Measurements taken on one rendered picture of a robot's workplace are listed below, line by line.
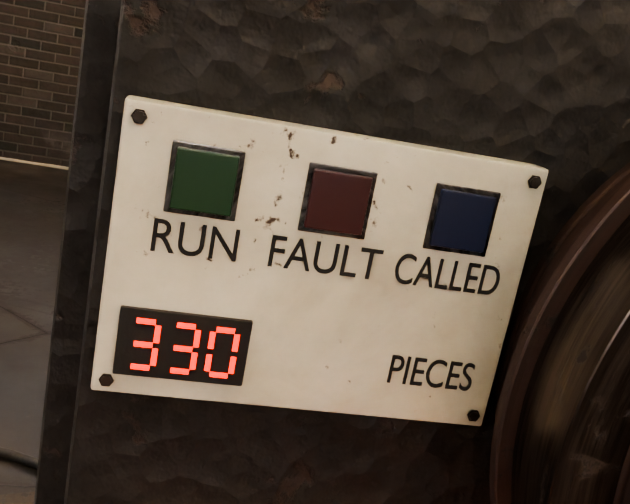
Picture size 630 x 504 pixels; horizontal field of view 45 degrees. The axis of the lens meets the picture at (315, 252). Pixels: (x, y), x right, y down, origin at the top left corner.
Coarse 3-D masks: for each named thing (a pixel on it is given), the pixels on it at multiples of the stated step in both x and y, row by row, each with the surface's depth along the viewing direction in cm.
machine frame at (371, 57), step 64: (128, 0) 43; (192, 0) 43; (256, 0) 44; (320, 0) 44; (384, 0) 45; (448, 0) 46; (512, 0) 46; (576, 0) 47; (128, 64) 44; (192, 64) 44; (256, 64) 45; (320, 64) 45; (384, 64) 46; (448, 64) 47; (512, 64) 47; (576, 64) 48; (384, 128) 47; (448, 128) 48; (512, 128) 48; (576, 128) 49; (576, 192) 50; (64, 256) 55; (64, 320) 56; (64, 384) 57; (64, 448) 59; (128, 448) 50; (192, 448) 51; (256, 448) 52; (320, 448) 53; (384, 448) 54; (448, 448) 54
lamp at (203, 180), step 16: (176, 160) 43; (192, 160) 43; (208, 160) 44; (224, 160) 44; (176, 176) 43; (192, 176) 44; (208, 176) 44; (224, 176) 44; (176, 192) 44; (192, 192) 44; (208, 192) 44; (224, 192) 44; (176, 208) 44; (192, 208) 44; (208, 208) 44; (224, 208) 44
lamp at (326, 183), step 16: (320, 176) 45; (336, 176) 45; (352, 176) 45; (320, 192) 45; (336, 192) 45; (352, 192) 45; (368, 192) 46; (320, 208) 45; (336, 208) 46; (352, 208) 46; (304, 224) 46; (320, 224) 46; (336, 224) 46; (352, 224) 46
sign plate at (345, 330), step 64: (128, 128) 43; (192, 128) 43; (256, 128) 44; (320, 128) 46; (128, 192) 44; (256, 192) 45; (384, 192) 46; (512, 192) 48; (128, 256) 45; (192, 256) 45; (256, 256) 46; (320, 256) 47; (384, 256) 47; (448, 256) 48; (512, 256) 49; (128, 320) 46; (192, 320) 46; (256, 320) 47; (320, 320) 48; (384, 320) 49; (448, 320) 49; (128, 384) 47; (192, 384) 48; (256, 384) 48; (320, 384) 49; (384, 384) 50; (448, 384) 51
